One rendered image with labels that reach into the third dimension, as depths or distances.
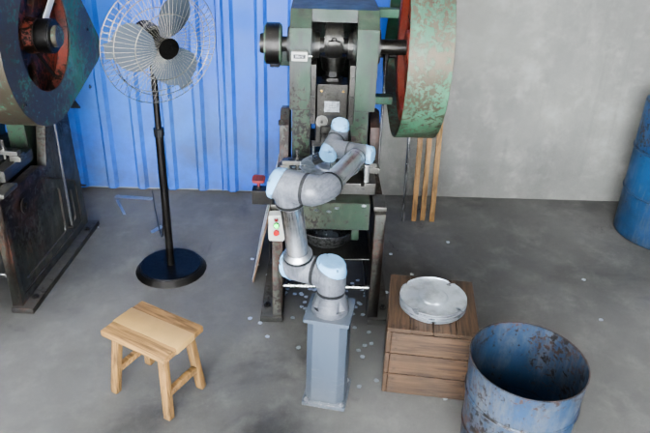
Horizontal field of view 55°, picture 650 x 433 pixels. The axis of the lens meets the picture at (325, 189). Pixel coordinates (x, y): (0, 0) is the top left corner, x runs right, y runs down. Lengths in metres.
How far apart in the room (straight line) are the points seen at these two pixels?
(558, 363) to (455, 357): 0.41
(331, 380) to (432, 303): 0.54
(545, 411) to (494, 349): 0.41
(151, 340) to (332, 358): 0.73
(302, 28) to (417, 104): 0.60
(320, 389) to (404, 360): 0.37
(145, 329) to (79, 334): 0.65
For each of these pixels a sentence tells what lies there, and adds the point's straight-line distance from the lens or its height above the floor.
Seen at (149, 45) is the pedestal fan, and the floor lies 1.30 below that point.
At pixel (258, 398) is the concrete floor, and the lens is 2.85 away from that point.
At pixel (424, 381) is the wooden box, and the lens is 2.85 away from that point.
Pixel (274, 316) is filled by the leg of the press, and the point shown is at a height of 0.03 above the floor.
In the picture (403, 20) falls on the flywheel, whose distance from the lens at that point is 3.22.
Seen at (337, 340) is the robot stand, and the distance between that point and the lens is 2.56.
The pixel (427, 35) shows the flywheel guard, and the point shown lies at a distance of 2.56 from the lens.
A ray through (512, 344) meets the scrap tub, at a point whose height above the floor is 0.37.
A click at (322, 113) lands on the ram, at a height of 1.03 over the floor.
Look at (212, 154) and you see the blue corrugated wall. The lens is 4.38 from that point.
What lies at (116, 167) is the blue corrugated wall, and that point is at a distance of 4.59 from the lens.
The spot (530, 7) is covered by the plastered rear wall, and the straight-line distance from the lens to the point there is 4.26.
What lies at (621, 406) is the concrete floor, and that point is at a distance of 3.14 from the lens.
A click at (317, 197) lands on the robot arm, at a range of 2.16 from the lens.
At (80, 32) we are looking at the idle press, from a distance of 3.56.
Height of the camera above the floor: 2.00
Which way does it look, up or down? 26 degrees down
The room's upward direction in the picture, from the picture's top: 2 degrees clockwise
